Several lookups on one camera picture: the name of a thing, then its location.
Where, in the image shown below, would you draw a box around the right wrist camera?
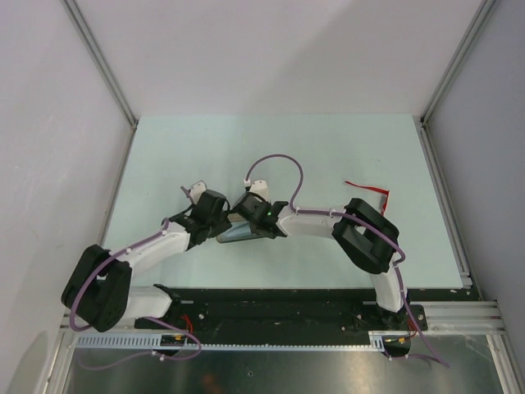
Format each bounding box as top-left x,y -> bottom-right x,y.
244,179 -> 270,201

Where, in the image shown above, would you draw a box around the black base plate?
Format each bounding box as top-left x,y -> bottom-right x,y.
134,287 -> 409,346

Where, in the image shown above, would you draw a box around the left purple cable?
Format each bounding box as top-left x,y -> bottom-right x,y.
69,184 -> 204,371

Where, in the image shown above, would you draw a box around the red sunglasses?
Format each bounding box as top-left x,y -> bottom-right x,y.
345,181 -> 390,216

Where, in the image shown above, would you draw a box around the black glasses case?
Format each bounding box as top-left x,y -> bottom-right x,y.
216,213 -> 263,244

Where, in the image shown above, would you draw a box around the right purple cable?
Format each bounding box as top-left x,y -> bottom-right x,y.
244,153 -> 450,367

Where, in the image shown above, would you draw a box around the blue cleaning cloth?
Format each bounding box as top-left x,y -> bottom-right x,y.
219,222 -> 258,243

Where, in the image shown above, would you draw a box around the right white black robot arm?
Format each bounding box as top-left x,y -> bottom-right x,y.
233,192 -> 409,330

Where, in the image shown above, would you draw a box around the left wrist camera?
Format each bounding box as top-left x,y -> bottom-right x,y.
180,181 -> 207,204

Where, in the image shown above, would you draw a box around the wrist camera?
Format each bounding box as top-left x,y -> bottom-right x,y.
180,181 -> 207,204
244,179 -> 270,201

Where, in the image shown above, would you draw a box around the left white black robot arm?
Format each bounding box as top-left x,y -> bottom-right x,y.
61,190 -> 231,332

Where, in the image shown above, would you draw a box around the purple cable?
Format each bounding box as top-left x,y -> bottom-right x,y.
244,153 -> 450,367
69,184 -> 204,371

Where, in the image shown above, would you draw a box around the aluminium rail frame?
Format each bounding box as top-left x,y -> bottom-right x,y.
65,114 -> 524,393

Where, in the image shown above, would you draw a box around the white cable duct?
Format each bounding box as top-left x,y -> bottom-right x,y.
75,332 -> 394,351

